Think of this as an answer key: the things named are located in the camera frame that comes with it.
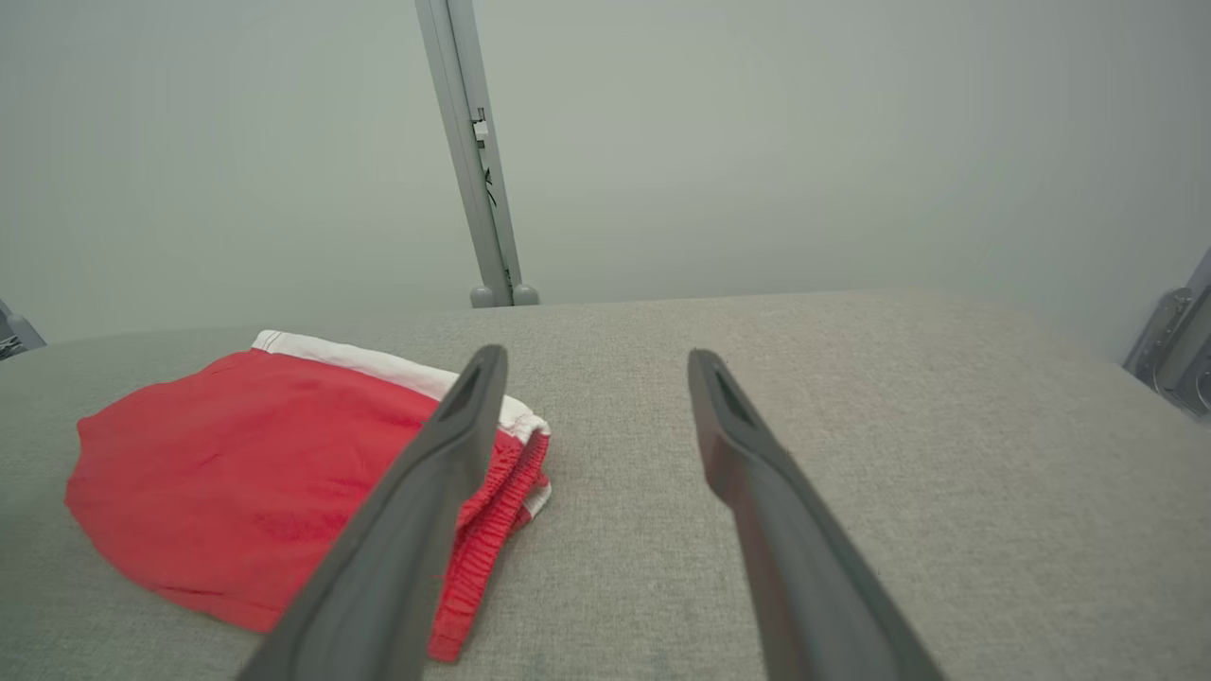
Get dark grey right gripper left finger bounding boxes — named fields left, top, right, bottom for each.
left=237, top=344, right=510, bottom=681

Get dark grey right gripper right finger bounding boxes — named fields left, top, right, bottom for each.
left=688, top=348, right=947, bottom=681

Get red shorts with white band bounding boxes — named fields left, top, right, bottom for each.
left=64, top=329, right=553, bottom=663

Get grey framed dark panel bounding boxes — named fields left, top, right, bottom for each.
left=0, top=301, right=46, bottom=362

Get aluminium partition post with clip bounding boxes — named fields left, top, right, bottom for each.
left=414, top=0, right=540, bottom=309

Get grey metal bracket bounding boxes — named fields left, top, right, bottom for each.
left=1123, top=248, right=1211, bottom=422

